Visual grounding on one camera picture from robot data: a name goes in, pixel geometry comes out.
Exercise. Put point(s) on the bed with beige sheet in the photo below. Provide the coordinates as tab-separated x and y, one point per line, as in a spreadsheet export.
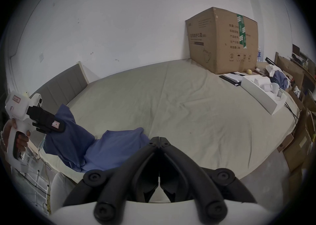
172	110

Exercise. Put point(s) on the long white open box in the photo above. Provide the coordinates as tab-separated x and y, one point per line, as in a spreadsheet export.
261	93

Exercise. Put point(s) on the flat black and white book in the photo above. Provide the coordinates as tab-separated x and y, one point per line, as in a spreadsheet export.
230	78

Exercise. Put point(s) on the bunched blue-grey cloth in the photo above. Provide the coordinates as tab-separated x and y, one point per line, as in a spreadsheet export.
280	78

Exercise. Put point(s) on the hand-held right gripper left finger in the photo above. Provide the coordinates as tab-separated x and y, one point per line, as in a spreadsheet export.
116	184

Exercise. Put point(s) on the blue shirt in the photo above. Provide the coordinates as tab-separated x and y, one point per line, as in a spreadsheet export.
111	150

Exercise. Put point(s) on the pile of cardboard cartons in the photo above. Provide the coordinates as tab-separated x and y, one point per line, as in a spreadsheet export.
298	142

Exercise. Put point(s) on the white metal rack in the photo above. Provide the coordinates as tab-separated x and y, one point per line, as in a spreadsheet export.
34	179

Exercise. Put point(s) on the large brown cardboard carton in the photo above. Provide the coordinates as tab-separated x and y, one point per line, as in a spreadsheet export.
217	41

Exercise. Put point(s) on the grey padded headboard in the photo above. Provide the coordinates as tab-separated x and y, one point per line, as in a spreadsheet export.
61	85

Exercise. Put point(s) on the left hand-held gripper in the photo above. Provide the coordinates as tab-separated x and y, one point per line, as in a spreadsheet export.
15	106

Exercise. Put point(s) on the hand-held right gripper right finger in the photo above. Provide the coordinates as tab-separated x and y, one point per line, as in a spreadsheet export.
205	184

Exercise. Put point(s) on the small yellow ball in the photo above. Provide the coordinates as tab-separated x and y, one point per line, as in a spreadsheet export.
249	72

